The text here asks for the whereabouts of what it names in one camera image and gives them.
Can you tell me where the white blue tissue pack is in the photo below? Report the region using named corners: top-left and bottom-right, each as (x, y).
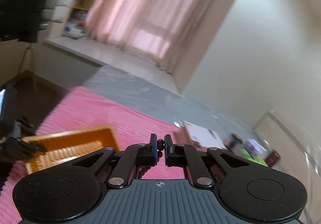
top-left (244, 139), bottom-right (268, 156)

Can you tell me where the pink cardboard box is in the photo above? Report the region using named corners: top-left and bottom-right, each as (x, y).
top-left (175, 121), bottom-right (226, 152)

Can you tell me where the dark glass jar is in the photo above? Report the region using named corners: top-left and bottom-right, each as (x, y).
top-left (223, 133), bottom-right (243, 151)

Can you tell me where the pink curtain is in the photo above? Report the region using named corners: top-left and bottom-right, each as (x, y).
top-left (85, 0), bottom-right (213, 73)

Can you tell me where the clear plastic mattress cover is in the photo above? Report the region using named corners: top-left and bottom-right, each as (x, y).
top-left (83, 65), bottom-right (256, 140)

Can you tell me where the orange plastic tray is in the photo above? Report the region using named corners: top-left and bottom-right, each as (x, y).
top-left (23, 125), bottom-right (121, 174)

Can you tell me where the dark brown box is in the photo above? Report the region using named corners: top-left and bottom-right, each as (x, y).
top-left (264, 150), bottom-right (281, 168)

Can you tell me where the green yellow tissue pack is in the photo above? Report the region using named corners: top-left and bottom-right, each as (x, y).
top-left (240, 145), bottom-right (268, 167)

